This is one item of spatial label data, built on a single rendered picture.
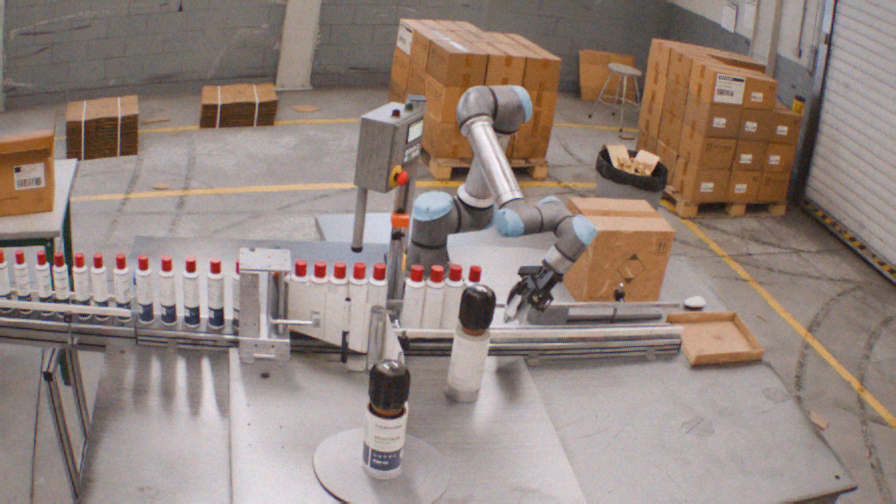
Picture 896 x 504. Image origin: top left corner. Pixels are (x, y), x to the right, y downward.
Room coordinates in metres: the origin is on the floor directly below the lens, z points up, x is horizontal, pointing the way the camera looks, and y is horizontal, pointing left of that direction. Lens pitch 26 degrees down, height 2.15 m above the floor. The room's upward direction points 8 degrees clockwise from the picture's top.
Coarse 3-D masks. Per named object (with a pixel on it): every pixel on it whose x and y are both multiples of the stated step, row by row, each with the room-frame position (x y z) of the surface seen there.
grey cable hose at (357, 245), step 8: (360, 192) 2.14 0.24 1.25; (360, 200) 2.14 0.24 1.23; (360, 208) 2.14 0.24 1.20; (360, 216) 2.14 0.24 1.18; (360, 224) 2.14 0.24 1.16; (360, 232) 2.14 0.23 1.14; (352, 240) 2.15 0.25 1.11; (360, 240) 2.15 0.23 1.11; (352, 248) 2.14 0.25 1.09; (360, 248) 2.14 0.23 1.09
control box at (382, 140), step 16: (384, 112) 2.14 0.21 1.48; (416, 112) 2.18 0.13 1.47; (368, 128) 2.09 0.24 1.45; (384, 128) 2.07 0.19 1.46; (400, 128) 2.09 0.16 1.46; (368, 144) 2.08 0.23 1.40; (384, 144) 2.07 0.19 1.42; (400, 144) 2.10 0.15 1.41; (368, 160) 2.08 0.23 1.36; (384, 160) 2.07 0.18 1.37; (400, 160) 2.11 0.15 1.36; (416, 160) 2.20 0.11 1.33; (368, 176) 2.08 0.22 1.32; (384, 176) 2.06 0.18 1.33; (384, 192) 2.06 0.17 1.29
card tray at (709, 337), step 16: (672, 320) 2.44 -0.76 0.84; (688, 320) 2.45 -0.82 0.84; (704, 320) 2.47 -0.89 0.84; (720, 320) 2.49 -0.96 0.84; (736, 320) 2.48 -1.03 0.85; (688, 336) 2.36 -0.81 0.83; (704, 336) 2.37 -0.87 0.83; (720, 336) 2.38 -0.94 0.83; (736, 336) 2.39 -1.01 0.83; (752, 336) 2.35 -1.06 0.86; (688, 352) 2.25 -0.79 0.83; (704, 352) 2.26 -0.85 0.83; (720, 352) 2.21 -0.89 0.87; (736, 352) 2.22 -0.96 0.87; (752, 352) 2.24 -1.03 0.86
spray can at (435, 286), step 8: (432, 272) 2.09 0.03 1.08; (440, 272) 2.09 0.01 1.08; (432, 280) 2.09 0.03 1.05; (440, 280) 2.09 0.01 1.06; (432, 288) 2.08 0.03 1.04; (440, 288) 2.08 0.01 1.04; (424, 296) 2.10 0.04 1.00; (432, 296) 2.08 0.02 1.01; (440, 296) 2.09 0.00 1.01; (424, 304) 2.09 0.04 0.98; (432, 304) 2.08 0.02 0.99; (440, 304) 2.09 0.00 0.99; (424, 312) 2.09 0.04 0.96; (432, 312) 2.08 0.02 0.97; (440, 312) 2.09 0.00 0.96; (424, 320) 2.09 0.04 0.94; (432, 320) 2.08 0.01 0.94; (424, 328) 2.08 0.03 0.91; (432, 328) 2.08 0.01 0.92
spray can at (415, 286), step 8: (416, 272) 2.08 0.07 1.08; (408, 280) 2.09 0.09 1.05; (416, 280) 2.08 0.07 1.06; (408, 288) 2.07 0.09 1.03; (416, 288) 2.07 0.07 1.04; (424, 288) 2.08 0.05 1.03; (408, 296) 2.07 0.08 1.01; (416, 296) 2.07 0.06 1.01; (408, 304) 2.07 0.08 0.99; (416, 304) 2.07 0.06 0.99; (408, 312) 2.07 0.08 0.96; (416, 312) 2.07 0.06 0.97; (408, 320) 2.07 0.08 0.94; (416, 320) 2.07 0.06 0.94; (408, 328) 2.07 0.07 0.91; (416, 328) 2.07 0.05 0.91
